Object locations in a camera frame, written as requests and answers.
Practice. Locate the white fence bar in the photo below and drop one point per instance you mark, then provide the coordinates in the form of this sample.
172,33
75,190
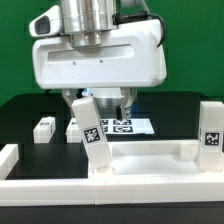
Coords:
9,156
121,190

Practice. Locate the white front fence bar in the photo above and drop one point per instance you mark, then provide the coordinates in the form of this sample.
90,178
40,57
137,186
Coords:
121,190

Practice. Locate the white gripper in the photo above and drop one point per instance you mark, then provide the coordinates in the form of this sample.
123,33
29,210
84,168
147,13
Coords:
129,56

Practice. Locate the white desk top tray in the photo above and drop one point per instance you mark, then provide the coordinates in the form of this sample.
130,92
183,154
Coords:
155,158

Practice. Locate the white left fence bar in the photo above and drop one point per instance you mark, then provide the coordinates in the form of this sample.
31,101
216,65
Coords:
9,156

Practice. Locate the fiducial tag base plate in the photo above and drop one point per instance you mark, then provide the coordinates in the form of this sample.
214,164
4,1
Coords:
131,126

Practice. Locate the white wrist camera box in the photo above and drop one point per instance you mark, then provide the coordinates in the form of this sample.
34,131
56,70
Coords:
47,24

